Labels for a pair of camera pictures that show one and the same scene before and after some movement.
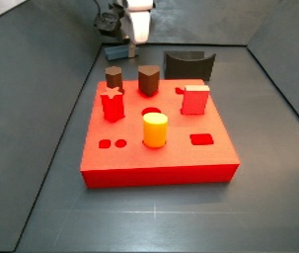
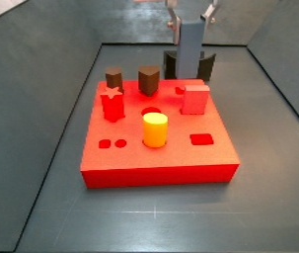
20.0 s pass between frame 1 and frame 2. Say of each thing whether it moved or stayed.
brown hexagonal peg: stayed
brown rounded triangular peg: stayed
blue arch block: moved
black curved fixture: stayed
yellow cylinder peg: stayed
